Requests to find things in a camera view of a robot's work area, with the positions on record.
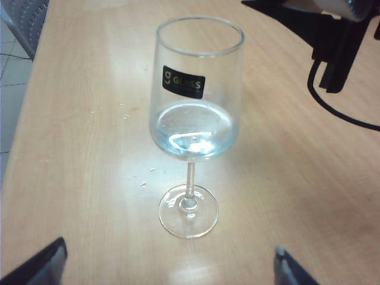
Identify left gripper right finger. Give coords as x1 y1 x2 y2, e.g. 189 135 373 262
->
274 245 321 285

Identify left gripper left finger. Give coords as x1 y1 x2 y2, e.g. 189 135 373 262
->
0 236 68 285

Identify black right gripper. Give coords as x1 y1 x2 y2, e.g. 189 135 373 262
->
242 0 375 93

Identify clear stemmed wine glass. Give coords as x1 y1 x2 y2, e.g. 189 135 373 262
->
148 16 246 240

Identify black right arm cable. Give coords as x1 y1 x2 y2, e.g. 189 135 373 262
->
307 59 380 132

